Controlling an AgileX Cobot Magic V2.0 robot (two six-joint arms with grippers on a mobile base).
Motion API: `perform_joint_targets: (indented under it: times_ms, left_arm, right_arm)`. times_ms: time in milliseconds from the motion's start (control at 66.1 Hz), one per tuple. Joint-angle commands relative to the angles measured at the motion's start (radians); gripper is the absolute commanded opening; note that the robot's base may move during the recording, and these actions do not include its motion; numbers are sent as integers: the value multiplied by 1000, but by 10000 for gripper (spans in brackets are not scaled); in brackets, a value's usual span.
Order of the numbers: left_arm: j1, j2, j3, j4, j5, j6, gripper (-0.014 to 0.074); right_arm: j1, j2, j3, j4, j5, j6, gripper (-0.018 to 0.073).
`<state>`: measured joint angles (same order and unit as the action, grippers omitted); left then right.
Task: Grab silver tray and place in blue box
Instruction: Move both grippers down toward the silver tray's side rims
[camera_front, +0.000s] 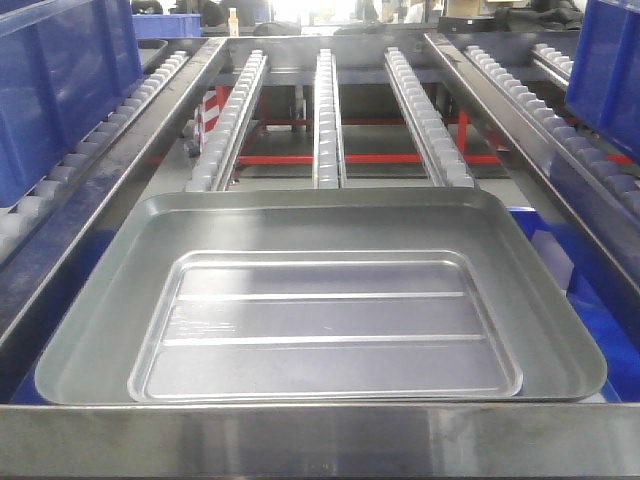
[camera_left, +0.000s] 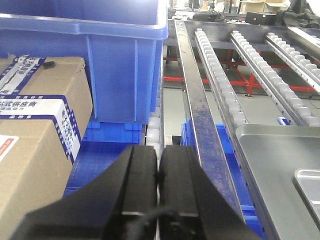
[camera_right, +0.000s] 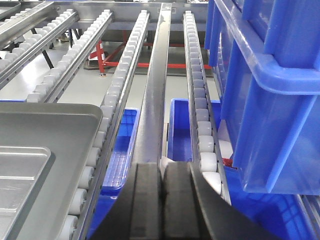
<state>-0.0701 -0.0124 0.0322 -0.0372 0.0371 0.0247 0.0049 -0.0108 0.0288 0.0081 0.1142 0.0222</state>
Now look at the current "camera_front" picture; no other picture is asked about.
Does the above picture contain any small silver ridged tray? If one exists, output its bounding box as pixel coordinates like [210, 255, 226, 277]
[128, 250, 524, 403]

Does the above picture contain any large grey metal tray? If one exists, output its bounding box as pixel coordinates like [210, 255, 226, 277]
[35, 188, 607, 404]

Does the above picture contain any blue bin under tray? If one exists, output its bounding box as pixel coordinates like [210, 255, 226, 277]
[509, 207, 639, 403]

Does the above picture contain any middle roller track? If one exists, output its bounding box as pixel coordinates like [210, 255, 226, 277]
[312, 49, 347, 189]

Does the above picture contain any roller track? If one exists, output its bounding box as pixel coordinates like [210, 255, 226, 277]
[184, 50, 267, 192]
[385, 47, 476, 188]
[465, 45, 639, 218]
[312, 49, 347, 189]
[1, 50, 189, 260]

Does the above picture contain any left centre roller track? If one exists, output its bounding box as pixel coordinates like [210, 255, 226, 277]
[184, 50, 267, 192]

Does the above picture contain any right centre roller track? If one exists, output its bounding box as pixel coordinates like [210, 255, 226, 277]
[385, 47, 476, 188]

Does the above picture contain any far right roller track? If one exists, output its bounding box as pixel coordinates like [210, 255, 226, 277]
[465, 45, 639, 218]

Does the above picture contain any far left roller track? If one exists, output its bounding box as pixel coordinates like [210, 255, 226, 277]
[1, 50, 189, 260]

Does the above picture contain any blue bin upper left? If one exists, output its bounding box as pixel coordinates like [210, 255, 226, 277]
[1, 1, 143, 207]

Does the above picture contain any blue bin upper right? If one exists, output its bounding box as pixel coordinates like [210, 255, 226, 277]
[566, 1, 639, 161]

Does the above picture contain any red white striped post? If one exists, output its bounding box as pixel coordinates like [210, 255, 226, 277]
[194, 87, 220, 153]

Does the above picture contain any red steel frame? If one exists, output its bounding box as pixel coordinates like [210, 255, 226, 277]
[239, 111, 499, 166]

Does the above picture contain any steel front rack rail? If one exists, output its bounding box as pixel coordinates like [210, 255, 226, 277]
[1, 403, 639, 479]

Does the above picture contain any left steel divider rail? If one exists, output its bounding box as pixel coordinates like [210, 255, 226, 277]
[1, 37, 226, 344]

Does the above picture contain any steel divider rail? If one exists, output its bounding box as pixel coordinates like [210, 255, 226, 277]
[1, 37, 226, 344]
[424, 33, 639, 287]

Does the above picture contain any right steel divider rail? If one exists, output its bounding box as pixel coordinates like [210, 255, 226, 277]
[424, 33, 639, 287]

